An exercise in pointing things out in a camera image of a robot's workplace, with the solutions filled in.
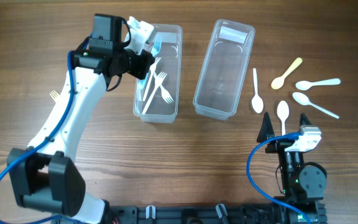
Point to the right clear plastic container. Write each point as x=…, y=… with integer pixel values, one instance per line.
x=224, y=69

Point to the thin white spoon left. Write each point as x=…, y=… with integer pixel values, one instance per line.
x=256, y=102

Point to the yellow plastic spoon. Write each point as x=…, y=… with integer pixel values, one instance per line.
x=279, y=81

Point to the white spoon near gripper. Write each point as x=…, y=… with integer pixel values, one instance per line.
x=283, y=113

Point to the white spoon far right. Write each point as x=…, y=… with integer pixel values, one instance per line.
x=305, y=101

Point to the yellow plastic fork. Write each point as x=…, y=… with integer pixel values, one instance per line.
x=55, y=96

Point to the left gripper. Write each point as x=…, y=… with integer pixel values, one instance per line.
x=139, y=70

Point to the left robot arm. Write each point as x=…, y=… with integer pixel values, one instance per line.
x=44, y=176

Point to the left clear plastic container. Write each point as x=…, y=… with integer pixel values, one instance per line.
x=159, y=111

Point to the light blue plastic fork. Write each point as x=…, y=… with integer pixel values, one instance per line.
x=155, y=50

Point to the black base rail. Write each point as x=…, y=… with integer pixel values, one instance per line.
x=197, y=214

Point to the thin white fork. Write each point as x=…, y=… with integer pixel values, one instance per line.
x=165, y=95

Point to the clear plastic container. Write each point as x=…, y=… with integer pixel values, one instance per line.
x=159, y=111
x=224, y=69

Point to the curved white plastic fork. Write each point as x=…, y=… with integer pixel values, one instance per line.
x=152, y=71

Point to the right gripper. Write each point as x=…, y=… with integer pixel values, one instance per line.
x=266, y=129

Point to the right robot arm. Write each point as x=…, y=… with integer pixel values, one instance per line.
x=303, y=183

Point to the light blue plastic spoon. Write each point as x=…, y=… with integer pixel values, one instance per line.
x=306, y=85

